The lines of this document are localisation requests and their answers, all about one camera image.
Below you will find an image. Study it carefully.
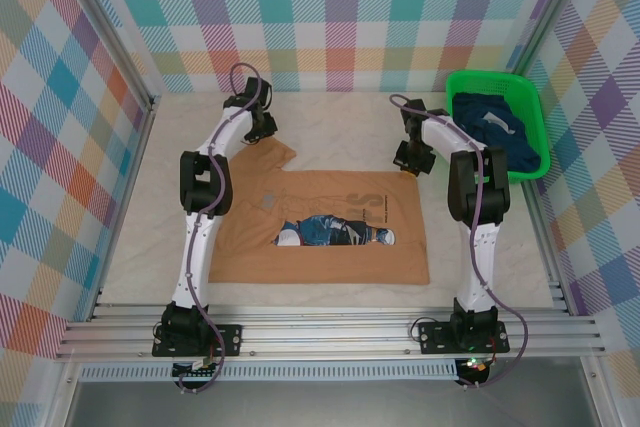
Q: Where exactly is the tan printed t-shirt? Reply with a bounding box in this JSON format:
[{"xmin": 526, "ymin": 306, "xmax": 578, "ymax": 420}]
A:
[{"xmin": 207, "ymin": 139, "xmax": 432, "ymax": 288}]

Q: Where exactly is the navy blue t-shirt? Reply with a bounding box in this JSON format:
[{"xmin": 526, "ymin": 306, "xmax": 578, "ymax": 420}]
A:
[{"xmin": 452, "ymin": 90, "xmax": 543, "ymax": 175}]

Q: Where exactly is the green plastic basket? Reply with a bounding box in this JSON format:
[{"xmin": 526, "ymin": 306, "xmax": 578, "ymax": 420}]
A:
[{"xmin": 444, "ymin": 70, "xmax": 551, "ymax": 183}]

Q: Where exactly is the small controller circuit board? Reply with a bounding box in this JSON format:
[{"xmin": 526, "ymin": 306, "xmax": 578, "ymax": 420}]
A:
[
  {"xmin": 457, "ymin": 356, "xmax": 495, "ymax": 384},
  {"xmin": 172, "ymin": 356, "xmax": 225, "ymax": 381}
]

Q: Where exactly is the aluminium side rail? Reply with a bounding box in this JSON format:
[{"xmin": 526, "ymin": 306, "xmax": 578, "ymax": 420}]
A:
[
  {"xmin": 84, "ymin": 96, "xmax": 157, "ymax": 321},
  {"xmin": 522, "ymin": 179, "xmax": 574, "ymax": 317}
]

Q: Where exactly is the aluminium corner post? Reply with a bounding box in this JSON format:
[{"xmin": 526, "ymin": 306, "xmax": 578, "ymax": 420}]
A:
[
  {"xmin": 504, "ymin": 0, "xmax": 601, "ymax": 77},
  {"xmin": 49, "ymin": 0, "xmax": 162, "ymax": 113}
]

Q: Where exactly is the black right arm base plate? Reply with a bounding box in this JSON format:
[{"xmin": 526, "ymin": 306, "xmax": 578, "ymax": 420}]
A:
[{"xmin": 418, "ymin": 321, "xmax": 511, "ymax": 356}]

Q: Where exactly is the aluminium rail frame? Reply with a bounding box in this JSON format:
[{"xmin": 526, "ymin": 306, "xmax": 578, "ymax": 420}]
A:
[{"xmin": 54, "ymin": 301, "xmax": 609, "ymax": 361}]

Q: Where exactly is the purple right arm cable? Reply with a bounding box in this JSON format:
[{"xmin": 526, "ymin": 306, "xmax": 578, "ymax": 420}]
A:
[{"xmin": 388, "ymin": 93, "xmax": 531, "ymax": 391}]

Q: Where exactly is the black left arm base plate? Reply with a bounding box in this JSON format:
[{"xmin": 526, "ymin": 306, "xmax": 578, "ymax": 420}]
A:
[{"xmin": 152, "ymin": 322, "xmax": 245, "ymax": 358}]

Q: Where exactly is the slotted grey cable duct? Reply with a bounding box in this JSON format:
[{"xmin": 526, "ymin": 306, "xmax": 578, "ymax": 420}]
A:
[{"xmin": 79, "ymin": 360, "xmax": 459, "ymax": 382}]

